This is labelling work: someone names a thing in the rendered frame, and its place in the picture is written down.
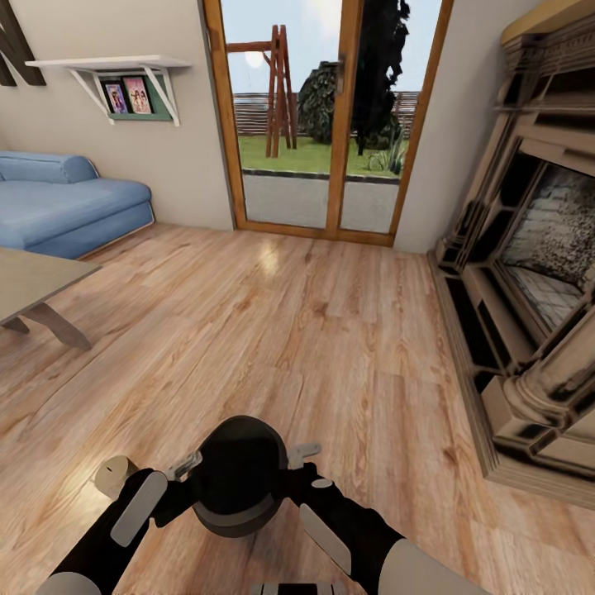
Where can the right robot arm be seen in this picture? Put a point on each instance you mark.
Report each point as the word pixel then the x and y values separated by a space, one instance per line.
pixel 358 540

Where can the wood fireplace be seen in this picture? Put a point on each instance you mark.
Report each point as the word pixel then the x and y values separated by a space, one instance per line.
pixel 515 279

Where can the cauldron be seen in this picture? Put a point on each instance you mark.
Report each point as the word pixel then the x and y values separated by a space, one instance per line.
pixel 234 456

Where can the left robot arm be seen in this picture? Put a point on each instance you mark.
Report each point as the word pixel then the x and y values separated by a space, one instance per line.
pixel 95 565

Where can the pillar candle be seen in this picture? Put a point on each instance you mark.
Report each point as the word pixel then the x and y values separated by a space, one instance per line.
pixel 113 474

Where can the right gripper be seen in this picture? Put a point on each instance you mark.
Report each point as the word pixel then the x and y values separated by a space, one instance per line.
pixel 281 482

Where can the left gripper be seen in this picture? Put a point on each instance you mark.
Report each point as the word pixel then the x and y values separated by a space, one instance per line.
pixel 190 492

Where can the decorative sign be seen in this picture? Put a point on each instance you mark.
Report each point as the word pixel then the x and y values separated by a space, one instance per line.
pixel 15 47

